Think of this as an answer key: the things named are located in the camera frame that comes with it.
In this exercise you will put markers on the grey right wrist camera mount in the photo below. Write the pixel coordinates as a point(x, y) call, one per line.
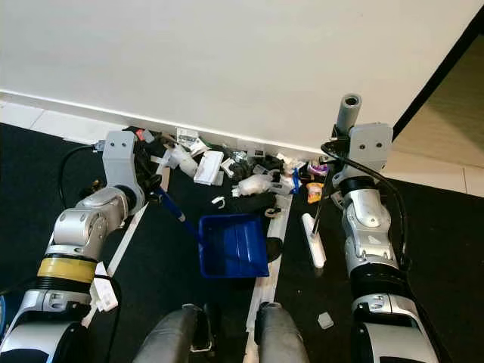
point(372, 144)

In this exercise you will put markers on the orange snack packet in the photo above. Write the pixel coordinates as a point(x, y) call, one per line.
point(314, 193)

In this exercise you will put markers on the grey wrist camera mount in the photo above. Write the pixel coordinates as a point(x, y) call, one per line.
point(372, 144)
point(119, 159)

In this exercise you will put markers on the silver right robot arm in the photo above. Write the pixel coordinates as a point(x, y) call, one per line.
point(367, 227)

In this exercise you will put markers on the purple wrapper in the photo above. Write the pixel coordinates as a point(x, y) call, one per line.
point(318, 168)

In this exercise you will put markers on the grey robot right leg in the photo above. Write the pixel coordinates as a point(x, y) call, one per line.
point(280, 336)

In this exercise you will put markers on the crumpled clear plastic bag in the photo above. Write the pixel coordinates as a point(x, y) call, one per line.
point(252, 185)

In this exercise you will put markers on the small white plastic scrap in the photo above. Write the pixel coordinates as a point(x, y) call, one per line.
point(326, 320)

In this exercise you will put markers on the white plastic bottle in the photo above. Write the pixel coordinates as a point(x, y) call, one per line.
point(184, 160)

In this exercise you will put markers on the black cloth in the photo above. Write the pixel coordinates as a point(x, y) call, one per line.
point(253, 204)

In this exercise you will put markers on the grey robot left leg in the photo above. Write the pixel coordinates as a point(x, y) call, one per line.
point(174, 336)

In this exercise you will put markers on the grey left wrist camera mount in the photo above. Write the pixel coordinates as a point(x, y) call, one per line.
point(119, 159)

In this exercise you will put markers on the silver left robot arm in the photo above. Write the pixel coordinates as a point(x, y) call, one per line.
point(83, 227)

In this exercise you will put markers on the small white clip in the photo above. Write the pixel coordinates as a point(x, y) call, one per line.
point(217, 202)

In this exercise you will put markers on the white paper tag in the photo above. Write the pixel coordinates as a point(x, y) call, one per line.
point(105, 291)

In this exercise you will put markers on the black wall edge trim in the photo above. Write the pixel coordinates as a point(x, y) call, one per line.
point(442, 76)

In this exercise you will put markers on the white floor strip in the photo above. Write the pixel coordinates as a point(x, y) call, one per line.
point(265, 291)
point(121, 246)

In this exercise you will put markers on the grey robot leg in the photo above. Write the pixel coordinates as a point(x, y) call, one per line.
point(280, 336)
point(174, 336)

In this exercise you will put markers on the blue plastic dustpan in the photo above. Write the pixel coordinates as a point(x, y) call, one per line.
point(234, 246)

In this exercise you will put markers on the flat white box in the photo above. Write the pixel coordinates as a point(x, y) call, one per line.
point(209, 168)

